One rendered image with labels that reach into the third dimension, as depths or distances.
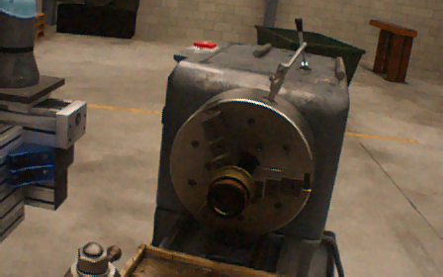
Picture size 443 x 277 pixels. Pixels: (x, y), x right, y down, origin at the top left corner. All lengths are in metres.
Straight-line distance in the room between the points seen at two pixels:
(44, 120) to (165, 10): 9.91
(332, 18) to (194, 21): 3.08
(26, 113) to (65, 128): 0.11
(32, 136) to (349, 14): 10.58
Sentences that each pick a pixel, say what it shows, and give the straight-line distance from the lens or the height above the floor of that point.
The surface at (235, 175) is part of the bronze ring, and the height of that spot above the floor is 1.12.
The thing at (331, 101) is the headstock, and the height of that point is 1.23.
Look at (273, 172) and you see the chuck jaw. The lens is 1.05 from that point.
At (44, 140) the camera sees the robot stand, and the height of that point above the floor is 1.04.
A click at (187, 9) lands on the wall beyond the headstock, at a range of 11.08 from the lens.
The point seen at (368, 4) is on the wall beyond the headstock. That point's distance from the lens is 11.67.
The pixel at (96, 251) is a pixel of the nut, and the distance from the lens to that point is 0.57.
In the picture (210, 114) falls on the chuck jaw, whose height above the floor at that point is 1.19.
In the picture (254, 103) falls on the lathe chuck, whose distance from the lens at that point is 1.03.
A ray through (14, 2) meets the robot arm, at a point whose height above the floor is 1.37.
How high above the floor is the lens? 1.49
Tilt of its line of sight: 18 degrees down
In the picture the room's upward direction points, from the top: 7 degrees clockwise
